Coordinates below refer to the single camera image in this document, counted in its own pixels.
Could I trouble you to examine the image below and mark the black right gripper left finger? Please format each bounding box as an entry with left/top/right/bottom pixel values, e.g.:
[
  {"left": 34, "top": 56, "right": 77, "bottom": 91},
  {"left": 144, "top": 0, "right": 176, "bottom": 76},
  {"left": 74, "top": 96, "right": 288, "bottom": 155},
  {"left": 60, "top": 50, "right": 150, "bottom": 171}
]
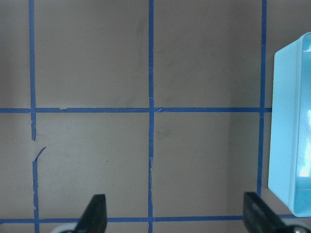
[{"left": 74, "top": 194, "right": 107, "bottom": 233}]

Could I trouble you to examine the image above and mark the light blue plastic bin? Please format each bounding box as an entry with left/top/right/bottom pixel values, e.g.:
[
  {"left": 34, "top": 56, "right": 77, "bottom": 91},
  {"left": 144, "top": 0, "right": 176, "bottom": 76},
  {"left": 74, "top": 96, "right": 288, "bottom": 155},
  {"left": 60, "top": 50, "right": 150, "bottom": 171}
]
[{"left": 268, "top": 33, "right": 311, "bottom": 217}]

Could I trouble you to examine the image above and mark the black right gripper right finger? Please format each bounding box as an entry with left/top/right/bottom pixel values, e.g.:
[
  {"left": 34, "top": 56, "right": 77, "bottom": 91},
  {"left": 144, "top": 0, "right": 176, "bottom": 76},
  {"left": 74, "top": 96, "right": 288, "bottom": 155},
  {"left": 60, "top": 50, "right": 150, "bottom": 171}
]
[{"left": 243, "top": 192, "right": 291, "bottom": 233}]

